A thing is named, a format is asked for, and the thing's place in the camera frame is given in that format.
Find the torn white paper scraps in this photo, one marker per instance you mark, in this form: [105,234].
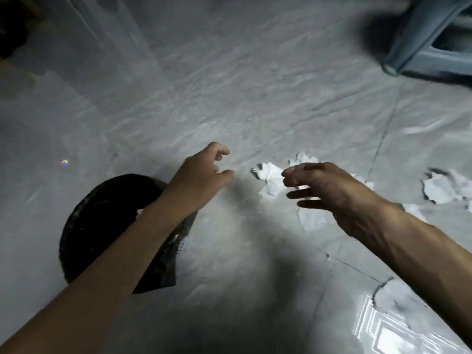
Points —
[271,176]

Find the blue plastic stool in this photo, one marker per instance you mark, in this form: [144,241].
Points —
[409,44]

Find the person's right hand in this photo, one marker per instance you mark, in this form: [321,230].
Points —
[343,199]

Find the black-lined trash bin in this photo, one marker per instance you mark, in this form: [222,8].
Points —
[96,224]

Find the person's left forearm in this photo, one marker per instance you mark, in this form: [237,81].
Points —
[92,291]

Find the person's left hand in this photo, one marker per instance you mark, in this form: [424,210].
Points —
[195,184]

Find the person's right forearm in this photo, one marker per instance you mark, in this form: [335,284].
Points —
[431,261]

